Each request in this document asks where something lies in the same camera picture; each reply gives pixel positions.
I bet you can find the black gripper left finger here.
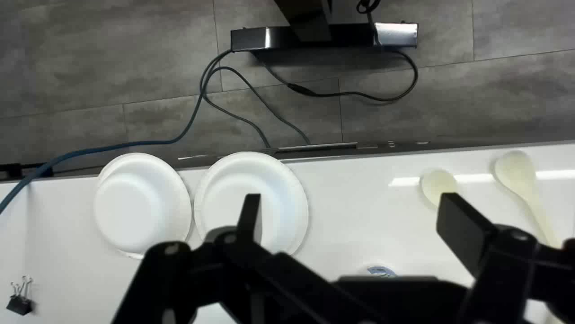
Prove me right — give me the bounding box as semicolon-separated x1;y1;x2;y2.
112;193;362;324

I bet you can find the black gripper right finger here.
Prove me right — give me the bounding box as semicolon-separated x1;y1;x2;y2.
436;191;575;324

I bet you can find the white plastic spoon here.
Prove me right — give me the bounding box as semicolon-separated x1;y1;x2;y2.
491;148;567;249
419;168;464;209

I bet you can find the black binder clip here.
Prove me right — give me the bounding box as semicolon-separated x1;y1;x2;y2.
6;274;37;317

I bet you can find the black stand base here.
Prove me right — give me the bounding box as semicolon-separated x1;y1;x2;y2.
229;0;421;58

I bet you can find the black floor cable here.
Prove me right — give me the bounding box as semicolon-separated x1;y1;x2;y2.
200;63;313;150
261;49;421;105

